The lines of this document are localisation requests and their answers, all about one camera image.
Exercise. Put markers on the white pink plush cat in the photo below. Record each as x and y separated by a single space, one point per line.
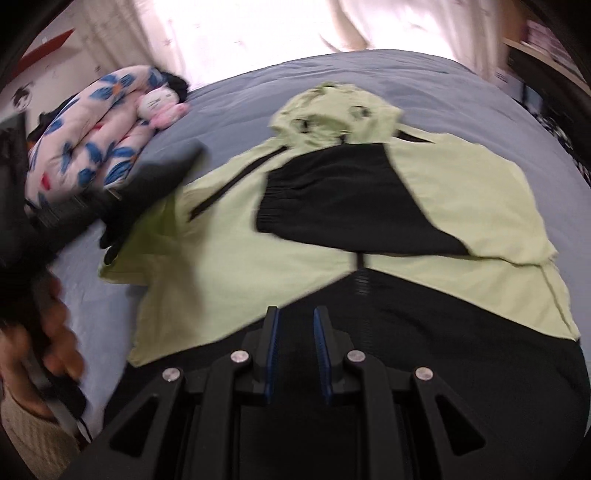
160 108

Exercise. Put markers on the wooden bookshelf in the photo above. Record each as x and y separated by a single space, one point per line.
540 43

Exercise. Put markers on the red wall shelf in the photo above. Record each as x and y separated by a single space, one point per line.
40 52

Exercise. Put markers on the person's left hand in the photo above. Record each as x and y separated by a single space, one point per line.
61 358

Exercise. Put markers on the black patterned hanging garment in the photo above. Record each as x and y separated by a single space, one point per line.
565 113

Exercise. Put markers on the floral pink blue quilt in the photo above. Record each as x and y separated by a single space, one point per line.
95 138

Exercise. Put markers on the green and black hooded jacket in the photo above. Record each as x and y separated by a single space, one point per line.
427 249

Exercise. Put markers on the blue-grey bed blanket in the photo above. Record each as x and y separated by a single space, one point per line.
233 115

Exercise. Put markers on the black clothes behind quilt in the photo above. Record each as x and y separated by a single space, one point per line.
173 83

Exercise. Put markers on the cream knit left sleeve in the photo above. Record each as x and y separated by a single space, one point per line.
44 447

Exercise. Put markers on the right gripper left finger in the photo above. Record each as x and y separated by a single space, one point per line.
240 379

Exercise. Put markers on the white floral curtain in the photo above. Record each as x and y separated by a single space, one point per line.
206 41

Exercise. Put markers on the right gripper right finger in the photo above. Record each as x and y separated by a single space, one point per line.
345 369

